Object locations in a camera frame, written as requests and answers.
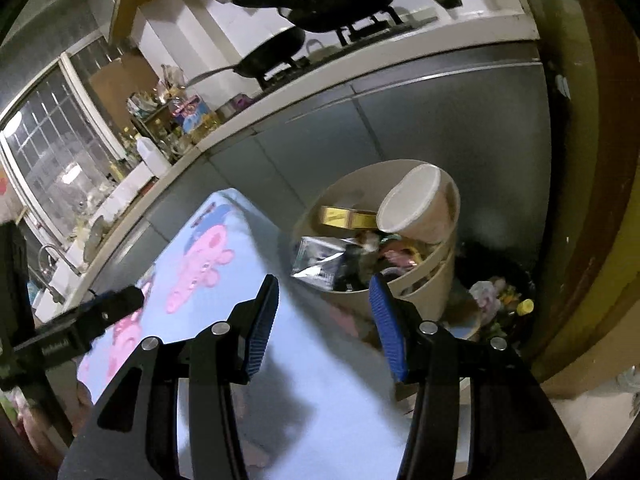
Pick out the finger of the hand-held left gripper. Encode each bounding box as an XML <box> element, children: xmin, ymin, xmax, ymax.
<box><xmin>12</xmin><ymin>285</ymin><xmax>146</xmax><ymax>361</ymax></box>

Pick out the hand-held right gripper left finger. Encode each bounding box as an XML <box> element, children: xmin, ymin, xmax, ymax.
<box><xmin>59</xmin><ymin>274</ymin><xmax>281</xmax><ymax>480</ymax></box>

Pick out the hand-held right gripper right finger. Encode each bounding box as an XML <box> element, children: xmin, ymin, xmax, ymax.
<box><xmin>369</xmin><ymin>272</ymin><xmax>587</xmax><ymax>480</ymax></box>

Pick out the beige plastic bin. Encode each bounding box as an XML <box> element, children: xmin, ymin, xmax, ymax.
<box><xmin>292</xmin><ymin>159</ymin><xmax>463</xmax><ymax>348</ymax></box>

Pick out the paper cup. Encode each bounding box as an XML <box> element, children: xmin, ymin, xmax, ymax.
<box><xmin>376</xmin><ymin>162</ymin><xmax>461</xmax><ymax>245</ymax></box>

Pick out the metal faucet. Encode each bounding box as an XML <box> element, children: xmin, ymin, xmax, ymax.
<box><xmin>37</xmin><ymin>241</ymin><xmax>82</xmax><ymax>277</ymax></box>

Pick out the blue cartoon printed mat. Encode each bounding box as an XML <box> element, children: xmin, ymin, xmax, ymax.
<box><xmin>75</xmin><ymin>187</ymin><xmax>418</xmax><ymax>480</ymax></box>

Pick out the silver foil packet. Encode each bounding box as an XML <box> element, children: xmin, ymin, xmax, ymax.
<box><xmin>291</xmin><ymin>236</ymin><xmax>347</xmax><ymax>292</ymax></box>

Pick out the black garbage bag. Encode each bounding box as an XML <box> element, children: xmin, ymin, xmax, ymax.
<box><xmin>447</xmin><ymin>252</ymin><xmax>540</xmax><ymax>348</ymax></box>

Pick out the barred window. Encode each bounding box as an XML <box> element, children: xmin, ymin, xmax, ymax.
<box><xmin>0</xmin><ymin>55</ymin><xmax>123</xmax><ymax>243</ymax></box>

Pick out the white plastic jug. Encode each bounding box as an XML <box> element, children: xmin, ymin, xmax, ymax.
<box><xmin>136</xmin><ymin>136</ymin><xmax>172</xmax><ymax>179</ymax></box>

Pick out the yellow oil bottle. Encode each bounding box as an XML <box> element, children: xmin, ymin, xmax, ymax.
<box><xmin>190</xmin><ymin>110</ymin><xmax>222</xmax><ymax>144</ymax></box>

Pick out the blue snack packet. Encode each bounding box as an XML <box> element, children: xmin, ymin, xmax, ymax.
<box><xmin>172</xmin><ymin>94</ymin><xmax>212</xmax><ymax>134</ymax></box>

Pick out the black wok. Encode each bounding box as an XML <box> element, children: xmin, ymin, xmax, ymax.
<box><xmin>186</xmin><ymin>26</ymin><xmax>307</xmax><ymax>87</ymax></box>

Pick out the gas stove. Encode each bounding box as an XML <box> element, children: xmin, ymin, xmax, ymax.
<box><xmin>254</xmin><ymin>6</ymin><xmax>417</xmax><ymax>92</ymax></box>

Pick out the brown wooden door frame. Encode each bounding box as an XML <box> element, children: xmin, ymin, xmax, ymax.
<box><xmin>475</xmin><ymin>0</ymin><xmax>640</xmax><ymax>403</ymax></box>

